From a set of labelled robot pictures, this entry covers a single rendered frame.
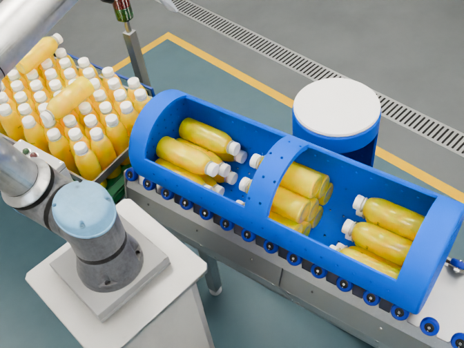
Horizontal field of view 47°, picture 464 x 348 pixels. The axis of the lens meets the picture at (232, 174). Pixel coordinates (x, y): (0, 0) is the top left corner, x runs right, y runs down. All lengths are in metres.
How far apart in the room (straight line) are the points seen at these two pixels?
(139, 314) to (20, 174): 0.40
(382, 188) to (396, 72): 2.17
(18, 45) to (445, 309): 1.15
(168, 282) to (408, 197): 0.65
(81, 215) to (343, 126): 0.92
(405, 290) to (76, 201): 0.73
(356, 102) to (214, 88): 1.83
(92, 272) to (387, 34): 3.07
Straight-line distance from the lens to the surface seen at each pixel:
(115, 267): 1.19
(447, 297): 1.51
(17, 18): 0.87
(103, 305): 1.23
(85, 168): 1.72
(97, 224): 1.09
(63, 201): 1.12
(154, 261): 1.25
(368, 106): 1.77
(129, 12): 2.04
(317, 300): 1.53
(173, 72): 3.67
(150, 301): 1.24
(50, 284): 1.34
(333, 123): 1.70
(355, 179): 1.49
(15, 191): 1.14
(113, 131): 1.76
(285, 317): 2.46
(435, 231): 1.23
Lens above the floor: 2.22
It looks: 49 degrees down
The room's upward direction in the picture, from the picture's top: 8 degrees counter-clockwise
